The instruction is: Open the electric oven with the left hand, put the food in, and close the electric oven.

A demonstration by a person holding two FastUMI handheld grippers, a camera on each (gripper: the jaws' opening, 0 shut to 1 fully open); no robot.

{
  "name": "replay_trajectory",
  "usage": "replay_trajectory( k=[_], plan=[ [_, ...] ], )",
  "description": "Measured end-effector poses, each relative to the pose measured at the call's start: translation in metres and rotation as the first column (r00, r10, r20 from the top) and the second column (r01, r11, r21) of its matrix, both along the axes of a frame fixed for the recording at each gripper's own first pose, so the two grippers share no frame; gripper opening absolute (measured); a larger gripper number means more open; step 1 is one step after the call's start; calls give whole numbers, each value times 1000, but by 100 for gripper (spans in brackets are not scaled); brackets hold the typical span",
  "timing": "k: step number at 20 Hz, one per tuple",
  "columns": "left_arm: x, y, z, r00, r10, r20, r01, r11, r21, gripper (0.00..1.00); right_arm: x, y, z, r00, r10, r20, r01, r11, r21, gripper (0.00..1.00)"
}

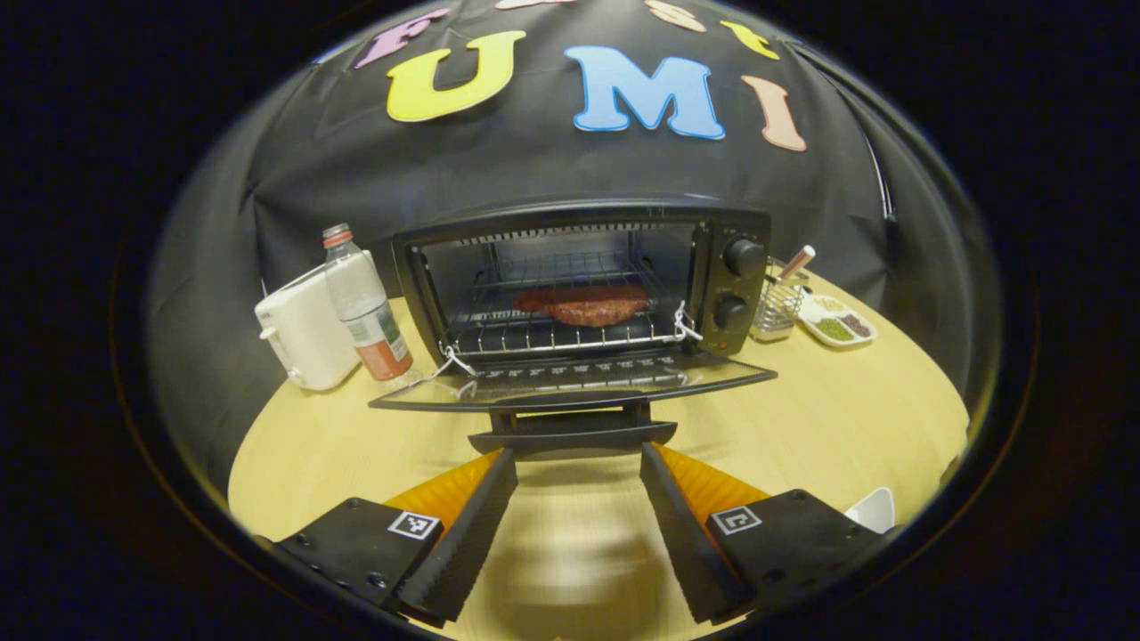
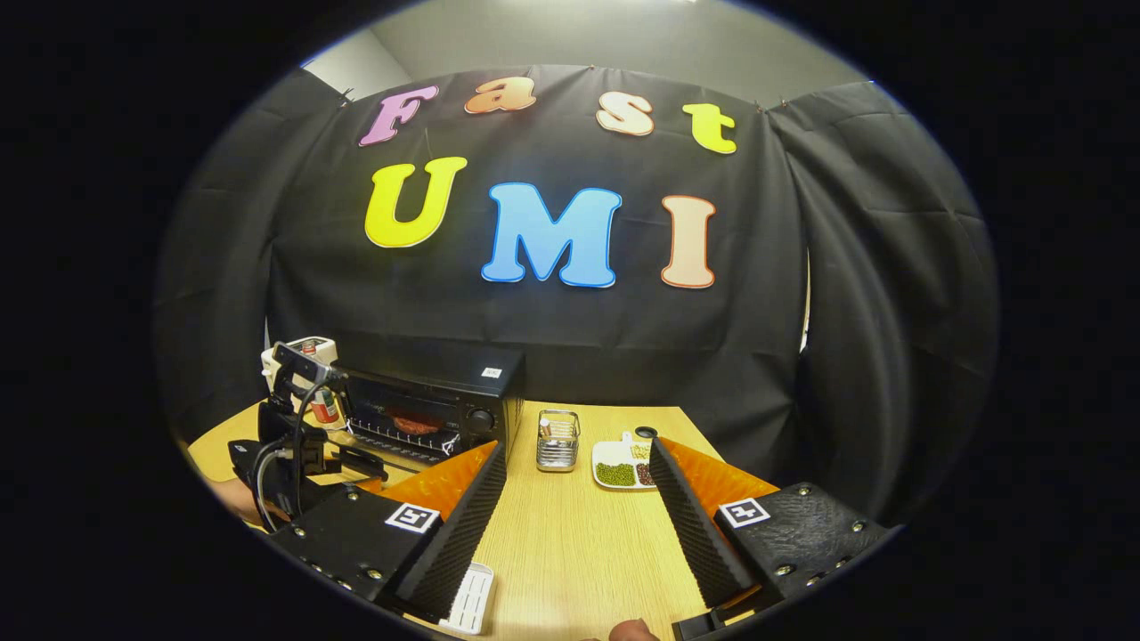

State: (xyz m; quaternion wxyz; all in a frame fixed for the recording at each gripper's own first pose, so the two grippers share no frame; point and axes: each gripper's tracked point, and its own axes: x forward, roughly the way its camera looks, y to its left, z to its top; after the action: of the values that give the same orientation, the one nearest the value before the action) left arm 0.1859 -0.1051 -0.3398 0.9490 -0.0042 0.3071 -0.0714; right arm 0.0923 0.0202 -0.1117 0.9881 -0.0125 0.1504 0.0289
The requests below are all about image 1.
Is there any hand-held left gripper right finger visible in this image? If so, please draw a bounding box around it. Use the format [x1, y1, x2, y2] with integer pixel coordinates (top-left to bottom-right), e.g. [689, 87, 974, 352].
[639, 442, 892, 624]

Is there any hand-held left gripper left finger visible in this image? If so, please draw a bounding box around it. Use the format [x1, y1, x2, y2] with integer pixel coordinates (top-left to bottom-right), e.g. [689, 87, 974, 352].
[276, 447, 519, 624]

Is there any black electric oven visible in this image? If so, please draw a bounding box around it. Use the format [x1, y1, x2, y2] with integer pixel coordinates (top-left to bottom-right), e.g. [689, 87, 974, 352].
[370, 198, 778, 458]

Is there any red-brown meat piece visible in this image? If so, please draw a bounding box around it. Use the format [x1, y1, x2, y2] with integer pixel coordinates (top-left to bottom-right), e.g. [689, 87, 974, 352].
[512, 283, 651, 328]

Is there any clear plastic bottle red label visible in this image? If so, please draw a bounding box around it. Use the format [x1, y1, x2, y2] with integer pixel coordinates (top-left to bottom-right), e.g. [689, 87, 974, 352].
[322, 223, 414, 382]

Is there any white toaster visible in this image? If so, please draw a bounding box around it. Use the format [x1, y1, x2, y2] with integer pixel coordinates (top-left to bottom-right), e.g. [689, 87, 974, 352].
[255, 252, 375, 391]

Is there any white divided spice dish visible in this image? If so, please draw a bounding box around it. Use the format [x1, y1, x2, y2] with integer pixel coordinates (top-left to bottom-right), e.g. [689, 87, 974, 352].
[799, 294, 878, 348]

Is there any black backdrop cloth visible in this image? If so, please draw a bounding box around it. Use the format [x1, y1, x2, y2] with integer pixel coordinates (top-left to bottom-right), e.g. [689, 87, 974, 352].
[147, 0, 998, 491]

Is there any oven wire rack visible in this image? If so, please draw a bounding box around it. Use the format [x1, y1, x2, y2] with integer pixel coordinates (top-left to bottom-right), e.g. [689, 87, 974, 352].
[444, 252, 694, 359]

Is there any metal wire basket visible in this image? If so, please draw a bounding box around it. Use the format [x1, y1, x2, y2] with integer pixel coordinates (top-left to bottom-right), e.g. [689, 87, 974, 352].
[751, 256, 811, 344]

